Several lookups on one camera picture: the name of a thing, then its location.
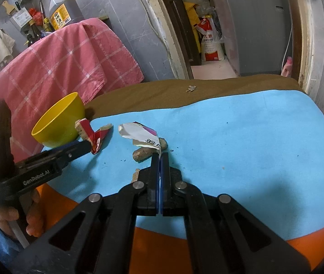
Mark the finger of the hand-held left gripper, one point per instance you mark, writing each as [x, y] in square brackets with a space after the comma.
[77, 151]

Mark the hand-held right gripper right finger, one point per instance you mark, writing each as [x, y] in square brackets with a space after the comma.
[166, 182]

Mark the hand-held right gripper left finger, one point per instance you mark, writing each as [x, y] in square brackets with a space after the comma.
[154, 182]

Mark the red torn wrapper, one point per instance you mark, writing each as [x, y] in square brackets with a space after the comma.
[89, 128]

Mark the white foil wrapper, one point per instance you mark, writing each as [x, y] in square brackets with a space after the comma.
[134, 132]

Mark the person's left hand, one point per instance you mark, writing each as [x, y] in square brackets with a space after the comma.
[35, 214]

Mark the small brown potato piece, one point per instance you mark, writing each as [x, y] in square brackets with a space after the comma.
[136, 175]

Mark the yellow plastic bowl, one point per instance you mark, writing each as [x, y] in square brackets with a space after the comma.
[62, 125]

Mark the orange cloth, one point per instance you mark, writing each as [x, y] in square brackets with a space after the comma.
[162, 251]

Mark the light blue cloth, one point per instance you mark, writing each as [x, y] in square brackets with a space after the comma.
[236, 148]

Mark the pink checked cloth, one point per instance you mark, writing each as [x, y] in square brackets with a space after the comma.
[65, 62]

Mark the small dried peel scrap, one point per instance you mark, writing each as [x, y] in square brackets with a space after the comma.
[191, 88]

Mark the brown table cloth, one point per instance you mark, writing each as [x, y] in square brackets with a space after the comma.
[236, 85]

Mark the dark sauce bottle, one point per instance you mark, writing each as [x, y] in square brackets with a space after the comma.
[31, 40]
[36, 30]

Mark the yellow capped sauce bottle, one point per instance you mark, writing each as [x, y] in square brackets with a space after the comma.
[47, 25]

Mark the white hanging towel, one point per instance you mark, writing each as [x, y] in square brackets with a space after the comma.
[2, 44]

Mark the large cooking oil bottle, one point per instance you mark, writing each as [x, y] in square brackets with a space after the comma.
[65, 14]

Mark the red plastic bag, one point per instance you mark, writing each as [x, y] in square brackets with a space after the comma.
[36, 17]

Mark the white red rice sack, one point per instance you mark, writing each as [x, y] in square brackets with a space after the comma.
[211, 45]

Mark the dark wooden door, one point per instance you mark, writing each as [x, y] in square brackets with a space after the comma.
[179, 28]

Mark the wooden brush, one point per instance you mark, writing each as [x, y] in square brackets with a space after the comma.
[9, 8]

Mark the pink bottle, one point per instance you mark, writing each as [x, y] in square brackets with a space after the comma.
[287, 67]

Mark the yellow bag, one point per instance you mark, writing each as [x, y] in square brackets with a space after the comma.
[191, 14]

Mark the clear plastic bag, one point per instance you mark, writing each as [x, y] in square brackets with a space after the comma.
[204, 5]

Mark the grey refrigerator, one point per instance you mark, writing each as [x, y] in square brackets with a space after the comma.
[250, 20]

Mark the wooden door frame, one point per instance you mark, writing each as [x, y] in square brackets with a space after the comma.
[162, 20]

